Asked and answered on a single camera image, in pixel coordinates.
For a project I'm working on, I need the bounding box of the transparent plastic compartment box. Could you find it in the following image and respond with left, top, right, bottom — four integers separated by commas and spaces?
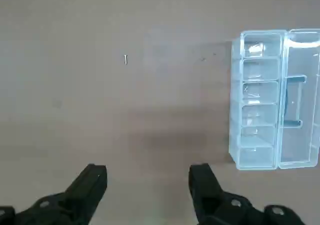
228, 28, 320, 171

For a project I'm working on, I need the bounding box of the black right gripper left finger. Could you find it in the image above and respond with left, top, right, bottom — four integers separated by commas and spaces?
0, 163, 108, 225

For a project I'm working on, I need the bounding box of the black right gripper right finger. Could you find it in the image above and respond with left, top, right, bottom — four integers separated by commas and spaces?
188, 162, 308, 225

